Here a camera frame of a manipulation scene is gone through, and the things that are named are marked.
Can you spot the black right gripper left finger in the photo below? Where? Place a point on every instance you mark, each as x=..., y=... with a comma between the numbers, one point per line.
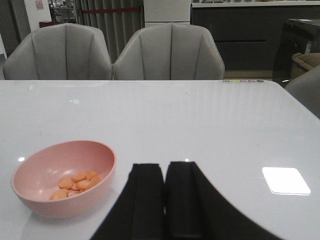
x=138, y=213

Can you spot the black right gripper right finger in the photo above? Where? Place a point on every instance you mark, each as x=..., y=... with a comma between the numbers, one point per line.
x=196, y=210

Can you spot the pink plastic bowl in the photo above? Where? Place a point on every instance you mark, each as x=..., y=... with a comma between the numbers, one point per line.
x=36, y=179

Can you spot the right grey upholstered chair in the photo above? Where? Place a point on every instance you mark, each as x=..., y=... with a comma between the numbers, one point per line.
x=170, y=51

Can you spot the grey upholstered chair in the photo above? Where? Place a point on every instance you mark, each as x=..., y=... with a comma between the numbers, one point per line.
x=170, y=51
x=65, y=51

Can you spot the grey chair at right edge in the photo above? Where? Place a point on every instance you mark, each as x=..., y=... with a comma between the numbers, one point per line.
x=306, y=89

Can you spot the left grey upholstered chair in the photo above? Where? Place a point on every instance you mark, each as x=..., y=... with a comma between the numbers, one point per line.
x=65, y=51

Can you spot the beige cushion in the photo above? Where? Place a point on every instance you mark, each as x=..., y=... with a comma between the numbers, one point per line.
x=302, y=63

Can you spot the dark grey counter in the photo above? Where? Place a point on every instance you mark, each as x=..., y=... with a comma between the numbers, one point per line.
x=248, y=34

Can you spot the dark glass side table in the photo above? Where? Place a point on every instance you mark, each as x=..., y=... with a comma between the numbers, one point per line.
x=298, y=36

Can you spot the white drawer cabinet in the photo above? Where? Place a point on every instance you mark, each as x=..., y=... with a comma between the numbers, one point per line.
x=166, y=11

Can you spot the red barrier tape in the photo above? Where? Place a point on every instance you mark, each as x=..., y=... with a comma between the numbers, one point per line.
x=114, y=10

